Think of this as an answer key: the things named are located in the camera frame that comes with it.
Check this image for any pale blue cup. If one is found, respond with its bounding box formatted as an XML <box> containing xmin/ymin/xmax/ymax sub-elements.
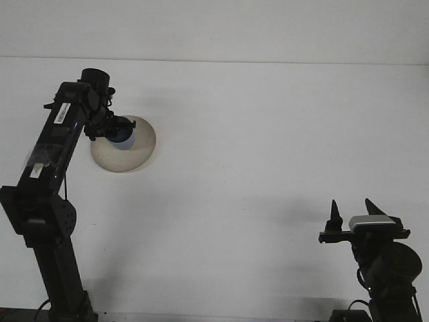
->
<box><xmin>106</xmin><ymin>117</ymin><xmax>135</xmax><ymax>151</ymax></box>

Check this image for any pale round plate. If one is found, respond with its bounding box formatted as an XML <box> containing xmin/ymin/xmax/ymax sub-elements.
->
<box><xmin>90</xmin><ymin>115</ymin><xmax>159</xmax><ymax>174</ymax></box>

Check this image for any dark platform edge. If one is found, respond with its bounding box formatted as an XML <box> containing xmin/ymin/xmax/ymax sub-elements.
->
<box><xmin>0</xmin><ymin>307</ymin><xmax>50</xmax><ymax>322</ymax></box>

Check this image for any arm's grey camera box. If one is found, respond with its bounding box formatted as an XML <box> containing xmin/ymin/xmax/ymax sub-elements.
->
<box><xmin>348</xmin><ymin>214</ymin><xmax>397</xmax><ymax>233</ymax></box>

